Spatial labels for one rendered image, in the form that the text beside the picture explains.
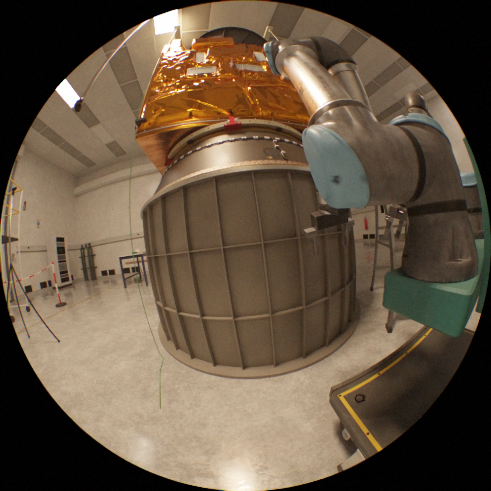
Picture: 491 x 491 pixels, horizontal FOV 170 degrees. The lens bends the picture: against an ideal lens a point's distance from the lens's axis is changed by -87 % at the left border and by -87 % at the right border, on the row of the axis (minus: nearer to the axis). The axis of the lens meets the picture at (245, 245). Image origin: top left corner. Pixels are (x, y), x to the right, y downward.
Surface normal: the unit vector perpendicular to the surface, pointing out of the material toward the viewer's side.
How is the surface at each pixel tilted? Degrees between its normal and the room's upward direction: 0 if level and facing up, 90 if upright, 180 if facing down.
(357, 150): 95
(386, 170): 115
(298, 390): 0
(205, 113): 137
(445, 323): 90
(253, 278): 90
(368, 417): 0
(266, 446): 0
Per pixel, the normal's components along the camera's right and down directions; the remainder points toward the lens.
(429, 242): -0.97, -0.17
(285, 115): 0.21, 0.60
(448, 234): -0.81, -0.18
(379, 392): -0.13, -0.99
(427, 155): -0.33, 0.21
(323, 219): 0.04, 0.42
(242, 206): -0.04, 0.04
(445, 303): -0.99, 0.13
